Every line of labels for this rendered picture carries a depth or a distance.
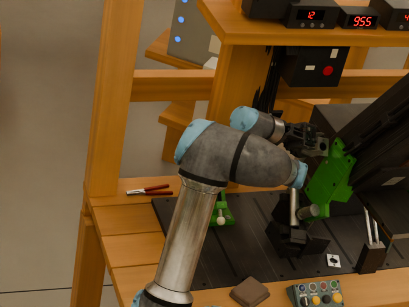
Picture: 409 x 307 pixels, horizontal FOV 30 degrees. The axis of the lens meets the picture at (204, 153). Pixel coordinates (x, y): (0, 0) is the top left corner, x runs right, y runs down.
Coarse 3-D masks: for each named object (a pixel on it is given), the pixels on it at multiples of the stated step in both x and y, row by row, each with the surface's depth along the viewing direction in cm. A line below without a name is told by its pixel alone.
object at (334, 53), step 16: (304, 48) 225; (320, 48) 227; (336, 48) 229; (288, 64) 232; (304, 64) 228; (320, 64) 230; (336, 64) 232; (288, 80) 232; (304, 80) 232; (320, 80) 234; (336, 80) 236
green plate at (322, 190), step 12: (336, 144) 228; (336, 156) 227; (348, 156) 222; (324, 168) 231; (336, 168) 226; (348, 168) 222; (312, 180) 235; (324, 180) 230; (336, 180) 225; (348, 180) 226; (312, 192) 234; (324, 192) 229; (336, 192) 228; (348, 192) 230
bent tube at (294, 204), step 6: (318, 138) 228; (324, 138) 230; (318, 144) 228; (324, 144) 230; (324, 150) 229; (324, 156) 229; (294, 192) 237; (294, 198) 236; (294, 204) 236; (294, 210) 235; (294, 216) 235; (294, 222) 234
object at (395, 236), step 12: (360, 192) 233; (372, 192) 233; (384, 192) 234; (396, 192) 236; (372, 204) 228; (384, 204) 229; (396, 204) 230; (408, 204) 232; (372, 216) 227; (384, 216) 224; (396, 216) 225; (408, 216) 226; (384, 228) 222; (396, 228) 220; (408, 228) 222
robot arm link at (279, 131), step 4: (276, 120) 212; (280, 120) 213; (276, 124) 211; (280, 124) 212; (276, 128) 211; (280, 128) 212; (284, 128) 213; (276, 132) 211; (280, 132) 212; (284, 132) 214; (272, 136) 211; (276, 136) 212; (280, 136) 213; (268, 140) 212; (272, 140) 213; (276, 140) 213
